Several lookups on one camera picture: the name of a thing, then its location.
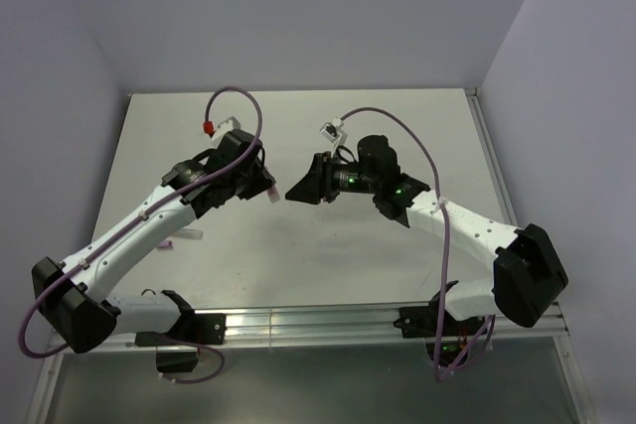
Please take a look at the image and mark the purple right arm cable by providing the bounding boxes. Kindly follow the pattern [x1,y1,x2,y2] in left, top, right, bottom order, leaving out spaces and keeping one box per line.
[340,106,497,383]

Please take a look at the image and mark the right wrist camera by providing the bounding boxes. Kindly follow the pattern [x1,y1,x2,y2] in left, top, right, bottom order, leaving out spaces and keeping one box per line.
[320,117,346,144]

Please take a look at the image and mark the aluminium side rail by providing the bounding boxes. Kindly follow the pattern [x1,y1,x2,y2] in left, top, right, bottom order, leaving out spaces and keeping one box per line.
[464,88,598,423]

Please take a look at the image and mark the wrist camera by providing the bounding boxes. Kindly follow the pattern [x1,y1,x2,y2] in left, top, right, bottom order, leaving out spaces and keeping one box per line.
[211,116,241,146]
[320,117,346,144]

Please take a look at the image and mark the purple pen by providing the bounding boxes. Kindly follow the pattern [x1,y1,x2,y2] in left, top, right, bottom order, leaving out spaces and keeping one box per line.
[266,186,280,204]

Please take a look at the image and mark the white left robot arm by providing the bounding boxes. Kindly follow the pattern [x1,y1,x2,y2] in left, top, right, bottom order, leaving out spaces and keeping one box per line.
[32,129,275,353]

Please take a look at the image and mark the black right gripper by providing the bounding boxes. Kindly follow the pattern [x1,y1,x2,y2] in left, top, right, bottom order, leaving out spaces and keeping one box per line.
[285,151,380,205]

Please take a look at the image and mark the clear orange pen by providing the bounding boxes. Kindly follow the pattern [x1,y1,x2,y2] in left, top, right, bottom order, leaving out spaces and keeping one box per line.
[179,228,203,240]

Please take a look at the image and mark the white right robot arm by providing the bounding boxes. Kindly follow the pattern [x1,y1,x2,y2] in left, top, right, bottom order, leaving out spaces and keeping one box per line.
[285,135,568,335]

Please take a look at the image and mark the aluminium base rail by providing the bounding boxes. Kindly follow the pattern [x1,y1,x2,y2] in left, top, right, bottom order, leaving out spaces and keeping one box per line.
[191,302,567,350]

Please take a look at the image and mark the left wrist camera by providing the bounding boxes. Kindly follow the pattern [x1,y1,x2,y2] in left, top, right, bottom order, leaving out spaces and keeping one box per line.
[211,116,241,146]

